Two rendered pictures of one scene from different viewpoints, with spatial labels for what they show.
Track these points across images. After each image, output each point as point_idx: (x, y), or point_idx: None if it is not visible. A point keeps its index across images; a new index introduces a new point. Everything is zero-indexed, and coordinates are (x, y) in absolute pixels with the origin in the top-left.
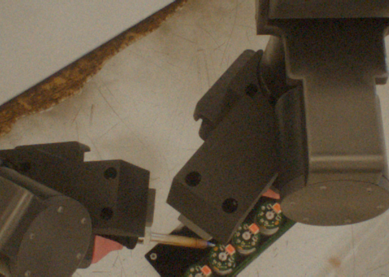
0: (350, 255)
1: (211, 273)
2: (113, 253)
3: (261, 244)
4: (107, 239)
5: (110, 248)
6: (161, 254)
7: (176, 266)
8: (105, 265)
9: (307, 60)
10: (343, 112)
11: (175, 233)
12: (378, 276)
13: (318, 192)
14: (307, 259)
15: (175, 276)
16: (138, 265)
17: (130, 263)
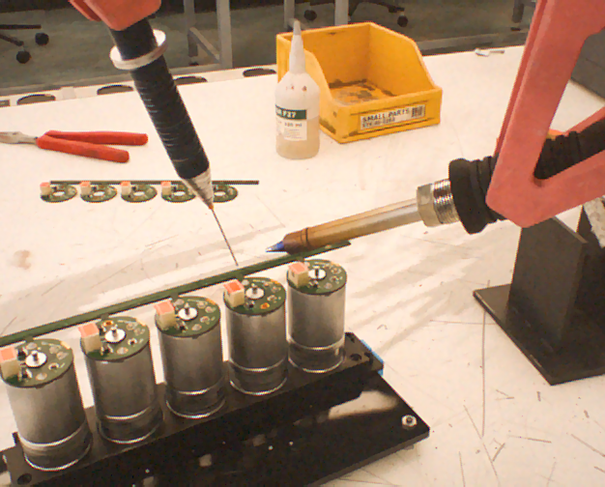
0: (0, 379)
1: (287, 276)
2: (504, 467)
3: (161, 385)
4: (537, 8)
5: (525, 43)
6: (389, 424)
7: (359, 400)
8: (522, 448)
9: None
10: None
11: (350, 457)
12: None
13: None
14: (85, 387)
15: (364, 386)
16: (443, 436)
17: (462, 444)
